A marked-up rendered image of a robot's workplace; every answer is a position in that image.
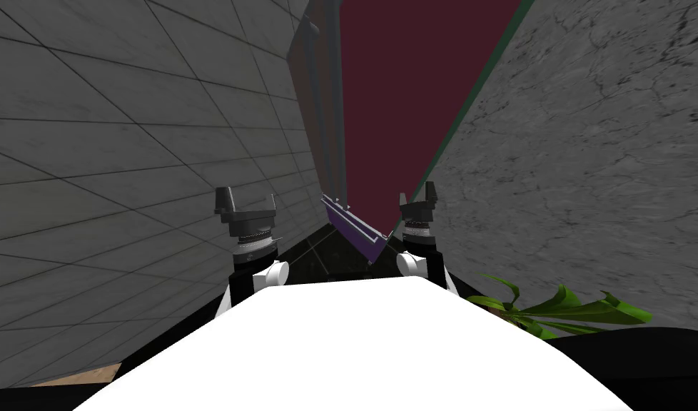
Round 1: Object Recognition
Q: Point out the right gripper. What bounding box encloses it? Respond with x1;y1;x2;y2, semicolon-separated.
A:
398;181;440;227

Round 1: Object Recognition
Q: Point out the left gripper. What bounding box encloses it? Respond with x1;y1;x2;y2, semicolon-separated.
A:
214;186;278;238

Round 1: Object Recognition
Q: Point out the purple flat bar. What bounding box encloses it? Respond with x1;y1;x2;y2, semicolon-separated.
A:
320;193;393;267

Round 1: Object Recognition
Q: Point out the dark red door leaf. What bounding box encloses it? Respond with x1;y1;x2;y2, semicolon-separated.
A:
338;0;522;238

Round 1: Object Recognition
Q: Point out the grey panelled door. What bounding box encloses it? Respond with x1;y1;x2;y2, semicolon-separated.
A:
285;0;348;209

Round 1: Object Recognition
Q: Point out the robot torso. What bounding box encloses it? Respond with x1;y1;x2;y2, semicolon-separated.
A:
71;277;635;411

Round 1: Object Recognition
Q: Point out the green leafy plant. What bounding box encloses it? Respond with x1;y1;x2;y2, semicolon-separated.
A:
465;273;654;342

